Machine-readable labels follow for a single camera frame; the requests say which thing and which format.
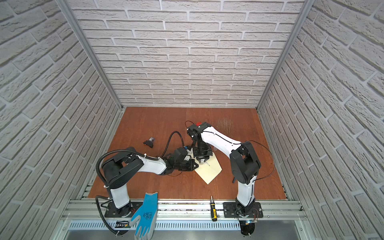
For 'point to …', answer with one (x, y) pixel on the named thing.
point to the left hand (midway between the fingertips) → (200, 164)
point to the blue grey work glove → (144, 218)
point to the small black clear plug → (149, 142)
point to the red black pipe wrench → (198, 123)
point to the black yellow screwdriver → (213, 210)
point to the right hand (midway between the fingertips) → (201, 160)
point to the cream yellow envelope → (209, 169)
